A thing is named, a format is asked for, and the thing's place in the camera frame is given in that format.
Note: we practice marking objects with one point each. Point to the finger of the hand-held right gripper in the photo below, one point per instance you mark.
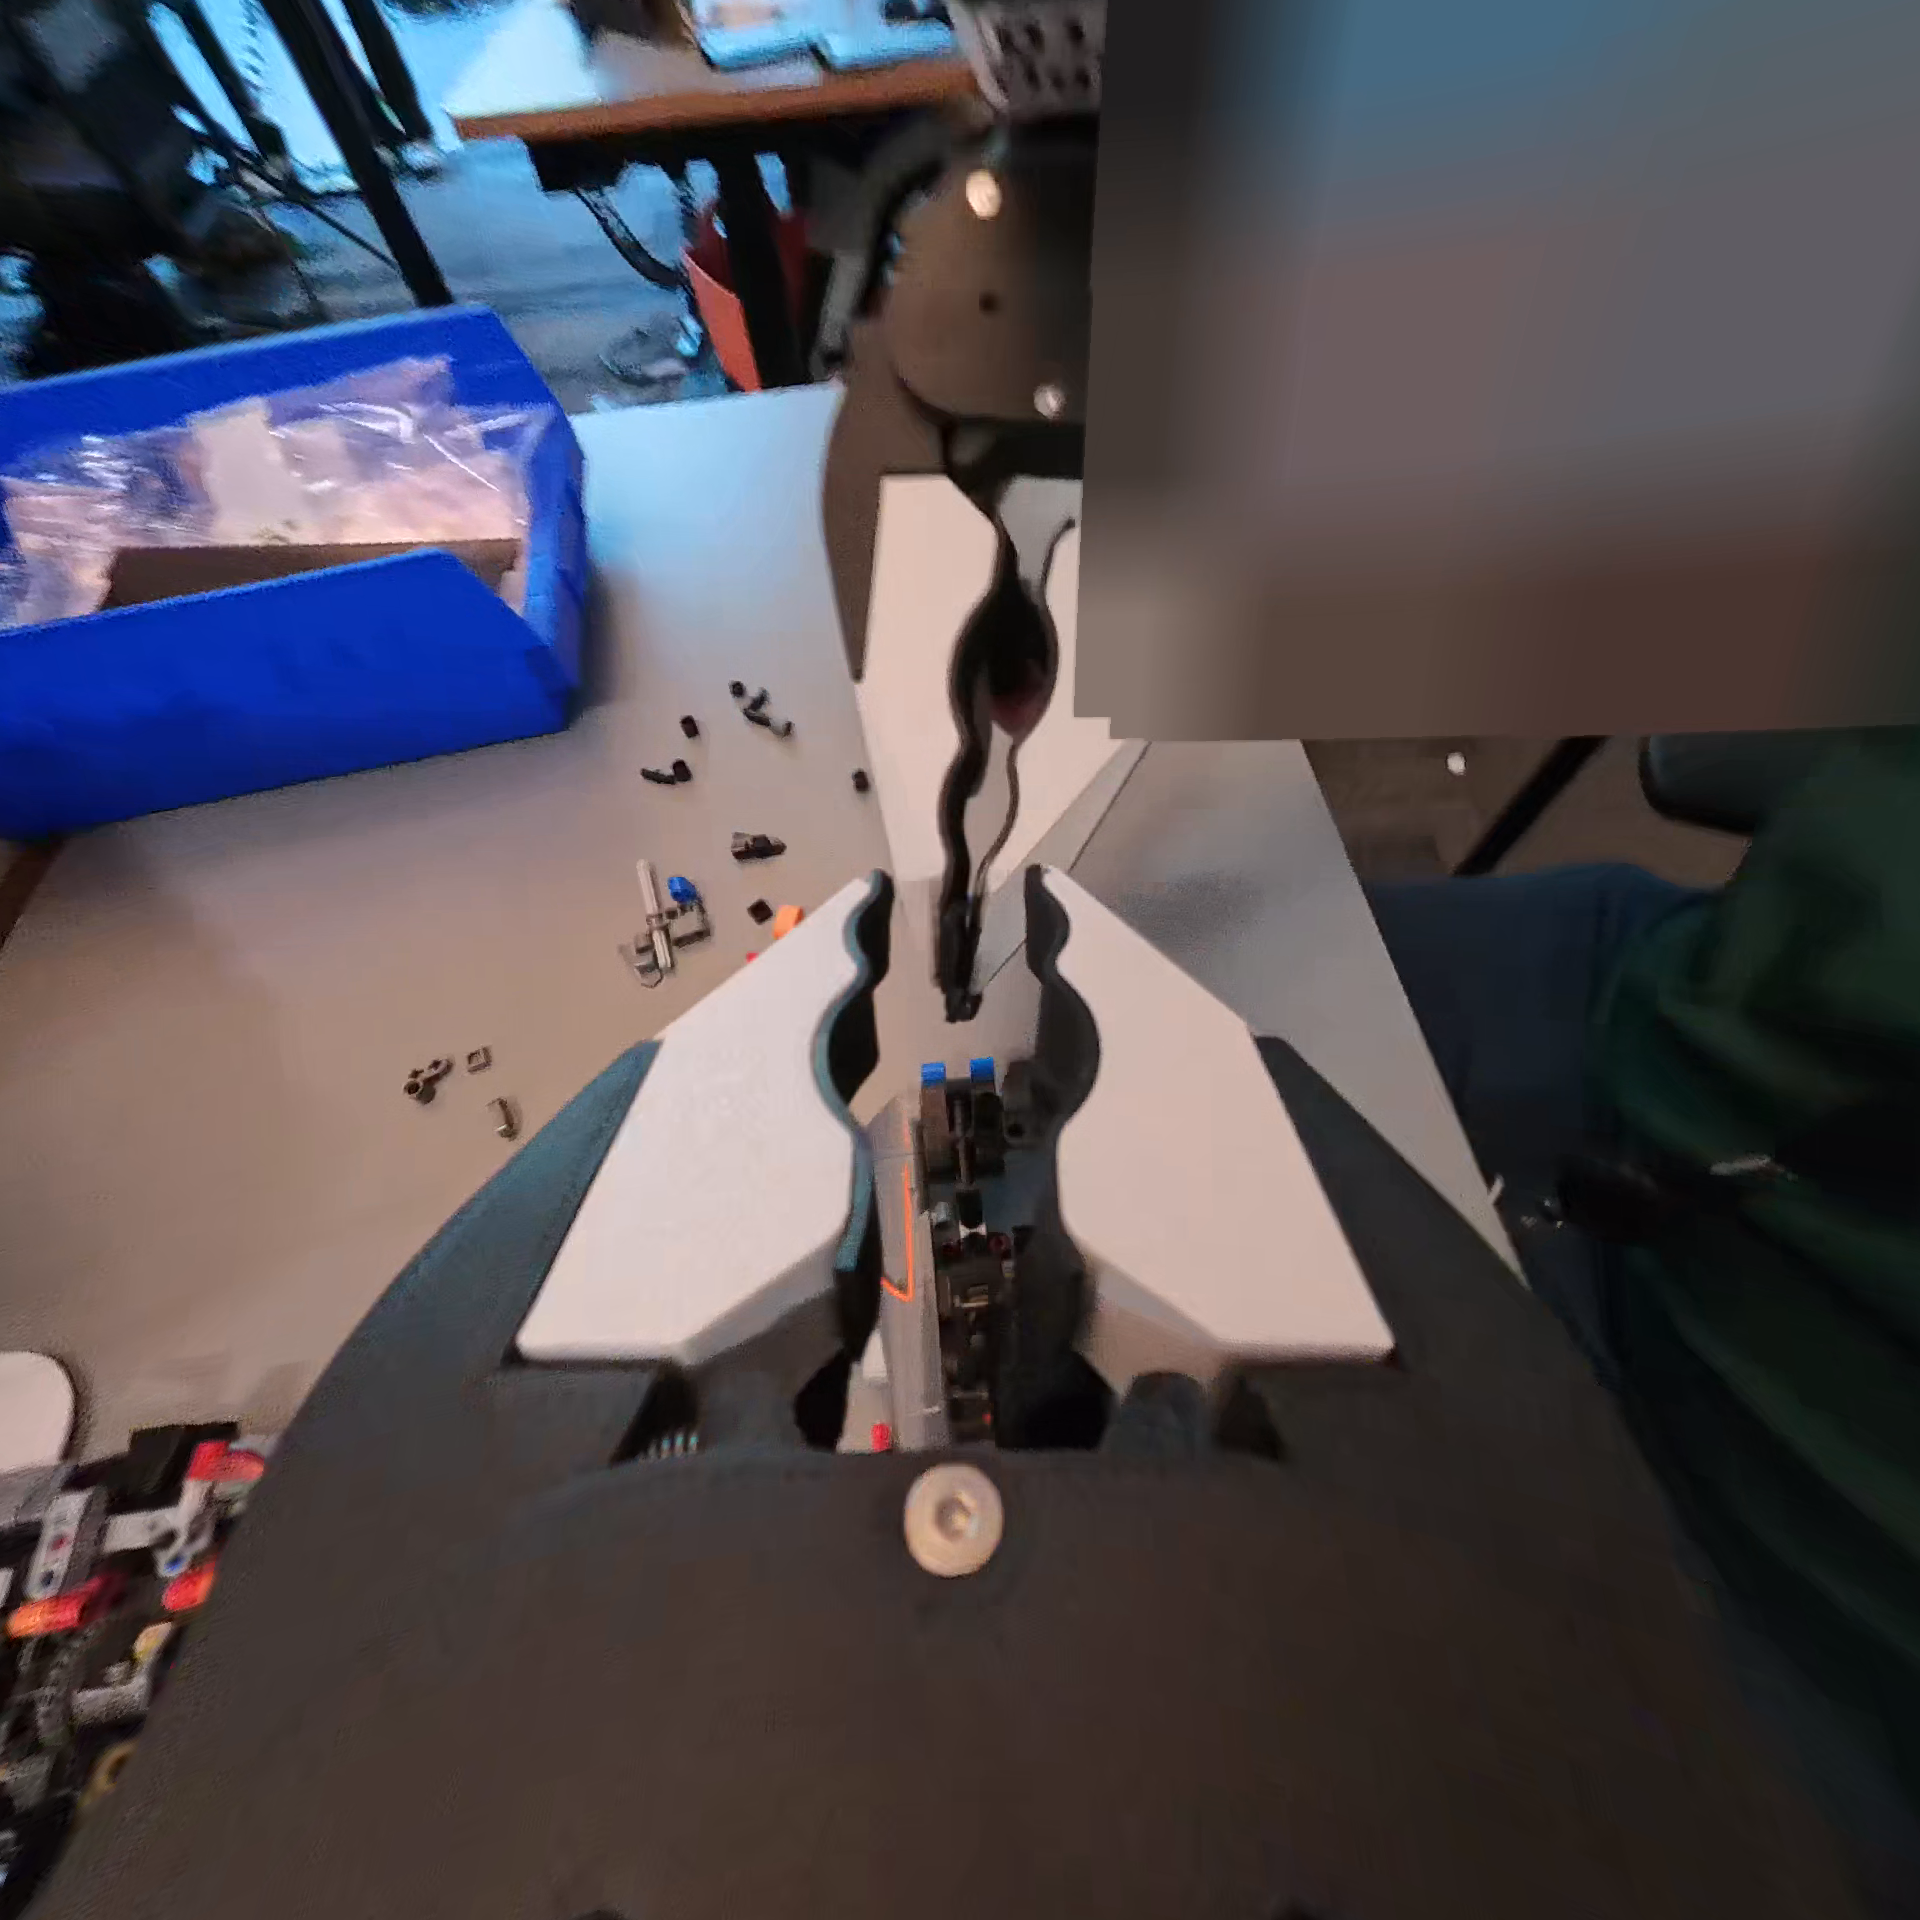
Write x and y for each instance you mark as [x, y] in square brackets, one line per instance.
[1058, 781]
[907, 646]

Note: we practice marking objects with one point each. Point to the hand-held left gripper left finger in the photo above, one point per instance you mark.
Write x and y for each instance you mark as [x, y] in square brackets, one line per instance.
[691, 1201]

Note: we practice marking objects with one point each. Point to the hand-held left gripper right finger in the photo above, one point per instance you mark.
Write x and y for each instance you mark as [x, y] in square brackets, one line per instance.
[1231, 1201]

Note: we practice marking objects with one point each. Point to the scattered loose lego pieces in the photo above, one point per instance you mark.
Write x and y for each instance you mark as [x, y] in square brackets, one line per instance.
[757, 846]

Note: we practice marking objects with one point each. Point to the person's blue jeans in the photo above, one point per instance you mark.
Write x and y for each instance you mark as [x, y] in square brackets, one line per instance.
[1499, 1020]

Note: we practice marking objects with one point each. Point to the wooden edged desk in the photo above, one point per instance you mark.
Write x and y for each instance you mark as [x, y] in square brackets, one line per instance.
[720, 107]

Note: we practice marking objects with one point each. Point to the blue plastic bin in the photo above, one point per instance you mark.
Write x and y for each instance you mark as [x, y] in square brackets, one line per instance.
[299, 675]

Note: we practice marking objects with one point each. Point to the clear plastic bags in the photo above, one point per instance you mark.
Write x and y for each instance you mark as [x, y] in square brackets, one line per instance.
[270, 465]

